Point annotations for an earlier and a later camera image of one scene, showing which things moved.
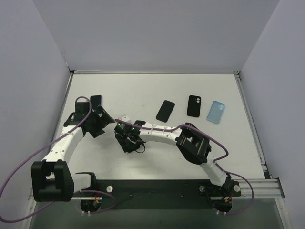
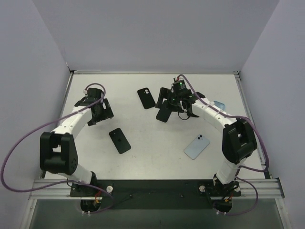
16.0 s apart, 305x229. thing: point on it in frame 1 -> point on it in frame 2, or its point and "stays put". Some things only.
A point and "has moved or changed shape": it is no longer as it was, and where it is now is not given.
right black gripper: [126, 142] -> [168, 99]
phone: [165, 112] stays put
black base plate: [163, 194] stays put
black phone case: [193, 106] has moved or changed shape
